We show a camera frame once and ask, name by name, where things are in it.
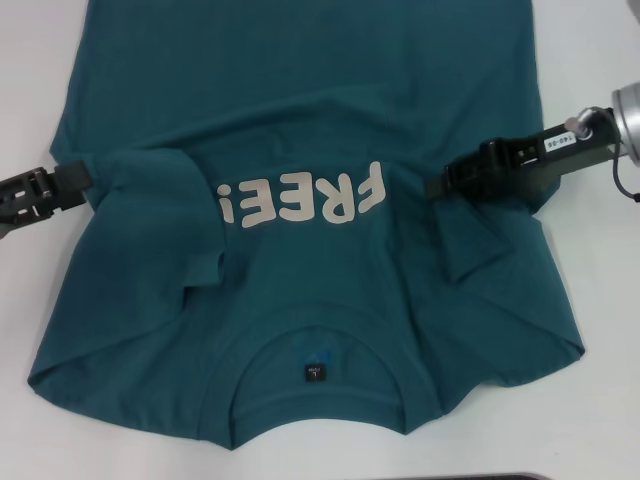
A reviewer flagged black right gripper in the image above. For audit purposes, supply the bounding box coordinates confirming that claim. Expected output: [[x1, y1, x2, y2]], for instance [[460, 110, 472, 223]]
[[423, 116, 622, 212]]

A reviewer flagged teal t-shirt with white print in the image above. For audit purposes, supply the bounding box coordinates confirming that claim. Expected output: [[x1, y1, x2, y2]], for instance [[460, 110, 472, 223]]
[[24, 0, 587, 454]]

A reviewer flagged dark right arm cable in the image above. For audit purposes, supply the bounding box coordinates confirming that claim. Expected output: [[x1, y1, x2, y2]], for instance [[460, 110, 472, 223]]
[[610, 144, 640, 207]]

